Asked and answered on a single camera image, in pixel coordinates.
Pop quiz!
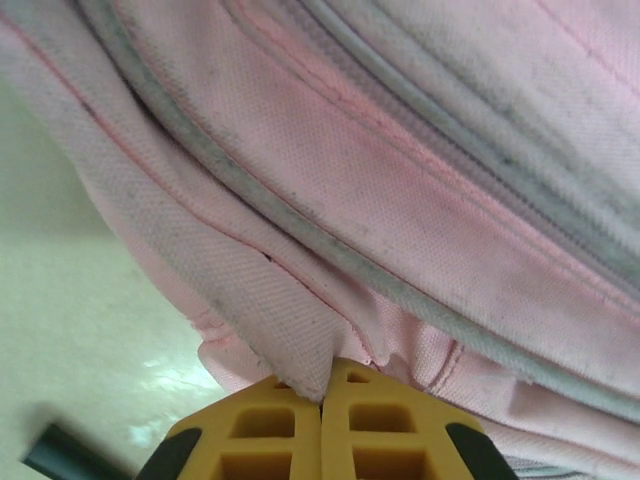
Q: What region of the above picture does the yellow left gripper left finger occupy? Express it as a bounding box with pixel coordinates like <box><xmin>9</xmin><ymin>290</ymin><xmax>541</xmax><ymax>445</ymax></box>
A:
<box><xmin>137</xmin><ymin>372</ymin><xmax>321</xmax><ymax>480</ymax></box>

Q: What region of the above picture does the pink student backpack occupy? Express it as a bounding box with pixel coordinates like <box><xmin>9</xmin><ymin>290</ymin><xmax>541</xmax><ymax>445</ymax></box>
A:
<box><xmin>0</xmin><ymin>0</ymin><xmax>640</xmax><ymax>480</ymax></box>

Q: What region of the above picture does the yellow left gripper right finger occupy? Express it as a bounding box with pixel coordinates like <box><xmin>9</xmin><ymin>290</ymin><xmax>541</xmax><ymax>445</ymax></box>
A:
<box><xmin>321</xmin><ymin>357</ymin><xmax>509</xmax><ymax>480</ymax></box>

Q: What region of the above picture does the black pen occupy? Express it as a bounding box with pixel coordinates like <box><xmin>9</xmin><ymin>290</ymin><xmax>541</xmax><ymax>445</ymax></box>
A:
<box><xmin>19</xmin><ymin>421</ymin><xmax>134</xmax><ymax>480</ymax></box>

